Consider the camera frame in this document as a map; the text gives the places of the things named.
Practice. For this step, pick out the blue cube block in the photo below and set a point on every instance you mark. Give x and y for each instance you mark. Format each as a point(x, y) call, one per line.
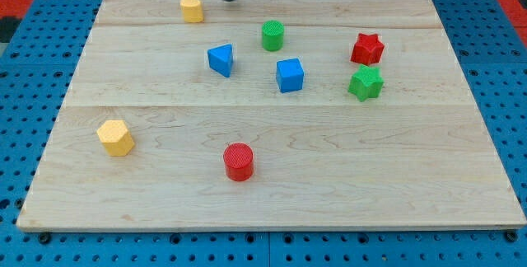
point(289, 75)

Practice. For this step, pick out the green star block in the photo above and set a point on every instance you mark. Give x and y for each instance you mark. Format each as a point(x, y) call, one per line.
point(366, 83)

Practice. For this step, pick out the light wooden board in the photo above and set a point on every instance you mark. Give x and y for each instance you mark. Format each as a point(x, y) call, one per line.
point(416, 158)

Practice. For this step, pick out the green cylinder block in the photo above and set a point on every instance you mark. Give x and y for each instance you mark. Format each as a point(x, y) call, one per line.
point(272, 35)

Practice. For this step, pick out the red star block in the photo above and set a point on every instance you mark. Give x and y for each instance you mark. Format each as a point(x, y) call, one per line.
point(367, 50)

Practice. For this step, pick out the red cylinder block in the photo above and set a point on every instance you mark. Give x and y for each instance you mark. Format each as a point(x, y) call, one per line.
point(238, 161)

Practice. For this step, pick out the yellow heart block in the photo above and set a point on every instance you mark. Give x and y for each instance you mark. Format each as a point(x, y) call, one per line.
point(192, 11)

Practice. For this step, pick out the yellow hexagon block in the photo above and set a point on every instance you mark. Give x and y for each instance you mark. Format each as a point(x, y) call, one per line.
point(115, 138)

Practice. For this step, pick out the blue triangle block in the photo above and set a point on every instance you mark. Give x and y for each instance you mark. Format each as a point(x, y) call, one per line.
point(220, 59)

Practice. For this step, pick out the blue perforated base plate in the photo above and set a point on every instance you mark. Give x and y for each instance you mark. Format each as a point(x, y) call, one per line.
point(36, 68)

